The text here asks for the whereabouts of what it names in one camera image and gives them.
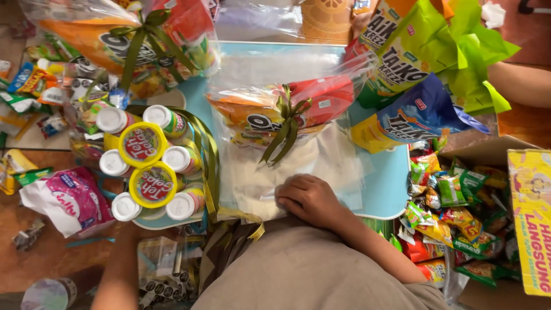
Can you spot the person's right hand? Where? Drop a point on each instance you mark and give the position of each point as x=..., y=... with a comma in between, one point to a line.
x=314, y=202

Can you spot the person's right fingers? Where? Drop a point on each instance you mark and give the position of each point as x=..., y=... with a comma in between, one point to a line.
x=289, y=194

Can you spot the stack of clear plastic bags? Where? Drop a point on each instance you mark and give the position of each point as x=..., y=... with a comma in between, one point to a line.
x=249, y=181

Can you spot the olive ribbon bow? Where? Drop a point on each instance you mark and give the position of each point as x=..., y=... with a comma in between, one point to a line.
x=142, y=36
x=287, y=125

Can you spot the loose olive gold ribbon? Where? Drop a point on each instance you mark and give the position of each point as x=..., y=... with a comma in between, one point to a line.
x=211, y=172

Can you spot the person's beige shirt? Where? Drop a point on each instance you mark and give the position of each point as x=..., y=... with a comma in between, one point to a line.
x=301, y=275

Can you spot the brown striped paper bag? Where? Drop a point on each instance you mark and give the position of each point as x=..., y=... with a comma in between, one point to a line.
x=219, y=254

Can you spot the green carton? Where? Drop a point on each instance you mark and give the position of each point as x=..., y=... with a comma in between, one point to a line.
x=381, y=228

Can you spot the small wrapped snack parcel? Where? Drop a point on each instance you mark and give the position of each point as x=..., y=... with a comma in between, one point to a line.
x=327, y=103

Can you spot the light blue low table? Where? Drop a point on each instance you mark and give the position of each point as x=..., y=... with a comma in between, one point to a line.
x=387, y=181

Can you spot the yellow-lidded tea cup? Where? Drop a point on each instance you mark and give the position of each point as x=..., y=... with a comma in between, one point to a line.
x=142, y=144
x=153, y=184

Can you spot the blue yellow snack bag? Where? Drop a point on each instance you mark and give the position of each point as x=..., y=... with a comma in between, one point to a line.
x=413, y=120

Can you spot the cardboard box of snack packets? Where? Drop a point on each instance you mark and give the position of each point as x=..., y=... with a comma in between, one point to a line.
x=460, y=206

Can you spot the clear plastic bag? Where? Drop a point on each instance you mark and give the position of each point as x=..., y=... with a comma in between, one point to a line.
x=258, y=19

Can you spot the green snack bag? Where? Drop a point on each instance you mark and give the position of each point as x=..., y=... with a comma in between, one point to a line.
x=396, y=51

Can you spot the orange patterned container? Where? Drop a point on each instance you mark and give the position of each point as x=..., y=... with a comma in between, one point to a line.
x=326, y=19

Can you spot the group of white-capped drink bottles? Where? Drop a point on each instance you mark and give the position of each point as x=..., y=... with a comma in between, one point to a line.
x=112, y=120

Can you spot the blue plastic strip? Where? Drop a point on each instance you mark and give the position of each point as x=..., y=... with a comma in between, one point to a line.
x=88, y=242

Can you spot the pink white tissue pack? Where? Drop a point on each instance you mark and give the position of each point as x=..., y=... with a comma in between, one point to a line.
x=73, y=198

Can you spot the green tissue paper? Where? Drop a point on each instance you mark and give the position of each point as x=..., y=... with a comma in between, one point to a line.
x=469, y=51

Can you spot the large wrapped snack parcel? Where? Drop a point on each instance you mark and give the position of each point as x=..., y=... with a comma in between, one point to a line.
x=86, y=38

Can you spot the green sachet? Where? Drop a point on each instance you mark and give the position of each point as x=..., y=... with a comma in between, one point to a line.
x=33, y=175

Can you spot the plastic bottle with foil label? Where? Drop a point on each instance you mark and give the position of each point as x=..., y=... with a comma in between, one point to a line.
x=49, y=295

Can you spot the crumpled silver wrapper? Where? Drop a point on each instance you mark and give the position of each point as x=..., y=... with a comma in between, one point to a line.
x=28, y=236

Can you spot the crumpled white tissue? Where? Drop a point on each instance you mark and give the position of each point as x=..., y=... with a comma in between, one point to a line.
x=493, y=14

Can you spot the heap of mixed snack packets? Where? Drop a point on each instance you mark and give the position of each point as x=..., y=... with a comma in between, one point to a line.
x=38, y=82

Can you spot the yellow snack packet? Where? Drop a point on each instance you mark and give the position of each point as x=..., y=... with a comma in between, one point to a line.
x=15, y=165

